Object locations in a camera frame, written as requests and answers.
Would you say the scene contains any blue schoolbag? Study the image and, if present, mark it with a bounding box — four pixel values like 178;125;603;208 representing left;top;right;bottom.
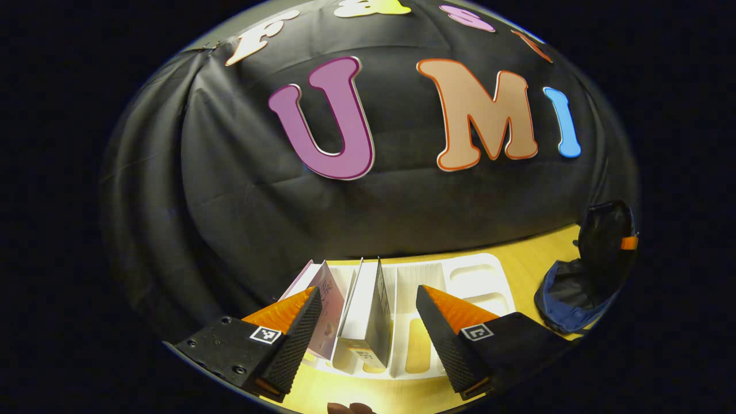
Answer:
534;200;639;335

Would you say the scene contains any grey cover book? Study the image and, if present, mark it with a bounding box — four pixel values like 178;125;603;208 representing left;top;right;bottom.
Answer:
336;258;395;370

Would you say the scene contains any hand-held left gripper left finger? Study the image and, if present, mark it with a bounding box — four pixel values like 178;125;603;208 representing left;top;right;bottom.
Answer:
171;286;322;403

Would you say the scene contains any white plastic bookshelf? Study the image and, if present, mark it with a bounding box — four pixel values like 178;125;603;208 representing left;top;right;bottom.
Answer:
287;253;516;380

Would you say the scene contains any black backdrop cloth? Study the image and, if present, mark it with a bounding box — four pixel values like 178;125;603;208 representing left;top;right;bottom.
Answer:
99;0;642;346

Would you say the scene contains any pink cover book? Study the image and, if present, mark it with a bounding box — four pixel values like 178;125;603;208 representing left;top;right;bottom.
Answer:
279;260;346;361

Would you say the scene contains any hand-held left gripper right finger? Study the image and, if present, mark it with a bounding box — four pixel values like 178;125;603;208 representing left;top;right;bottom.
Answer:
415;286;569;401

